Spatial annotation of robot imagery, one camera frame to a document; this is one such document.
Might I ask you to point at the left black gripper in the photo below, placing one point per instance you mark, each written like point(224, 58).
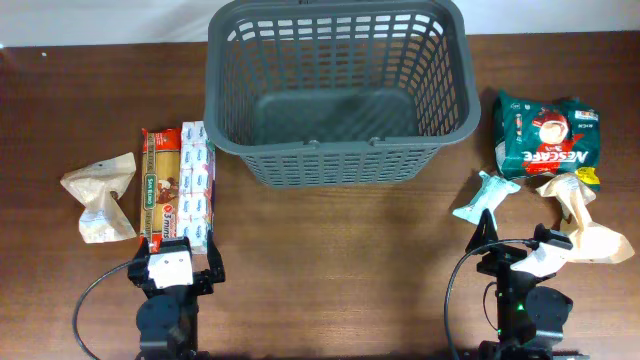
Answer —
point(204, 279)

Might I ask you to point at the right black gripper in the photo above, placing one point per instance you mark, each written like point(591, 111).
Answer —
point(501, 256)

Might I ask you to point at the small light green packet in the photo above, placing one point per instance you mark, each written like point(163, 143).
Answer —
point(493, 191)

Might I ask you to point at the beige paper pouch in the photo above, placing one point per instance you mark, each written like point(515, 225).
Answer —
point(592, 242)
point(98, 187)

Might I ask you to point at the white tissue multipack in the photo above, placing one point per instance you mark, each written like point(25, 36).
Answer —
point(196, 186)

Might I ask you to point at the green Nescafe coffee bag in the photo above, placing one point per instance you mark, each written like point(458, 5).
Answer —
point(534, 138)

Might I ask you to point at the San Remo spaghetti pack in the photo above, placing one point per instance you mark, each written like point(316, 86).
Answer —
point(160, 185)

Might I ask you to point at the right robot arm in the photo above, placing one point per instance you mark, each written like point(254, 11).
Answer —
point(530, 316)

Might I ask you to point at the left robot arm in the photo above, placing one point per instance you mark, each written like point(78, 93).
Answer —
point(168, 319)

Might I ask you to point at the grey plastic shopping basket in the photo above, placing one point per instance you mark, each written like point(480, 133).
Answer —
point(332, 93)

